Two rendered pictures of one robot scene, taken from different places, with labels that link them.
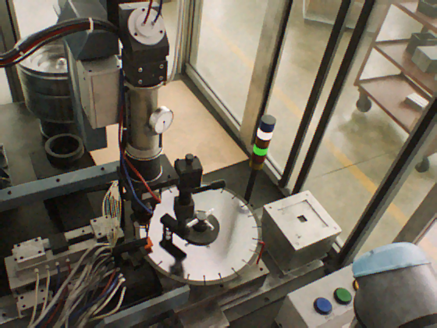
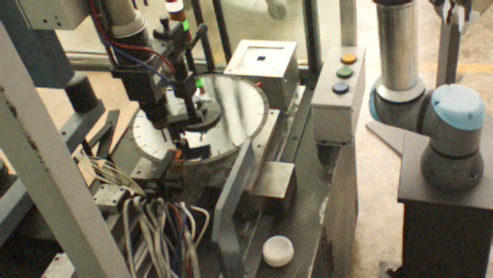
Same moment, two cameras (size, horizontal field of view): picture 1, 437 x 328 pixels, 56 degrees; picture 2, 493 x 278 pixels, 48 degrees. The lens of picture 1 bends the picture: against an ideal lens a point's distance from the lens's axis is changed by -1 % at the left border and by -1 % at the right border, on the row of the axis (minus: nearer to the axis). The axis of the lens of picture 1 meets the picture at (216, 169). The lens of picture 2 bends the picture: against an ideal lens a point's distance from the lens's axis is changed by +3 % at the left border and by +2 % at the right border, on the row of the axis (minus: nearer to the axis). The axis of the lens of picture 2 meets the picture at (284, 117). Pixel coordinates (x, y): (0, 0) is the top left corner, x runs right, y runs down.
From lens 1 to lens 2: 0.57 m
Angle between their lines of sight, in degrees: 26
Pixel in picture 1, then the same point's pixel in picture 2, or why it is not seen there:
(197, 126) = not seen: hidden behind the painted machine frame
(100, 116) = (73, 12)
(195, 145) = not seen: hidden behind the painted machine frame
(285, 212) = (244, 64)
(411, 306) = not seen: outside the picture
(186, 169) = (170, 30)
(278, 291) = (296, 127)
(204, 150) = (111, 98)
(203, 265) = (235, 130)
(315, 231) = (280, 56)
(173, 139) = (68, 113)
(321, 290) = (327, 82)
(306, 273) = (300, 101)
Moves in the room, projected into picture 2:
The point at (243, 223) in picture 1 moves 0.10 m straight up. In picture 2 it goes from (227, 87) to (220, 55)
